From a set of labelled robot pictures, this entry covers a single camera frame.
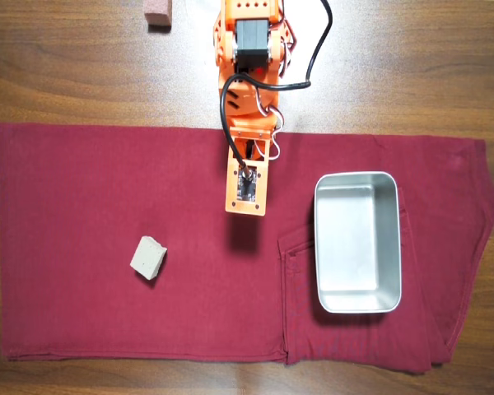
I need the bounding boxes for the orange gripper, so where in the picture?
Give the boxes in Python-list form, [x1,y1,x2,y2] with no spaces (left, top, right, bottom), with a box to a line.
[228,116,282,162]

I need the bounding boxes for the beige sponge cube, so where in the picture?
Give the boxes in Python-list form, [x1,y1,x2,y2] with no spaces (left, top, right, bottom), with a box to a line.
[129,235,168,281]

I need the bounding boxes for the rectangular metal tray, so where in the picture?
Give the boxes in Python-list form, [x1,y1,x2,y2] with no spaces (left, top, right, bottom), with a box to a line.
[312,170,403,314]

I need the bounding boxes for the dark red cloth trousers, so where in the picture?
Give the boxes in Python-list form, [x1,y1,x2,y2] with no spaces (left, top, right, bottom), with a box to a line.
[0,122,494,374]

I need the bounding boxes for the white and red servo wires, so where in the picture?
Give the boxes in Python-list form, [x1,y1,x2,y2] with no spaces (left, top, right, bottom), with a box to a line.
[253,16,301,162]

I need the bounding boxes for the orange wrist camera module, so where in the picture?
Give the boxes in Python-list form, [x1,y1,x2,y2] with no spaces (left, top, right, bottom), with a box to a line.
[224,157,270,217]

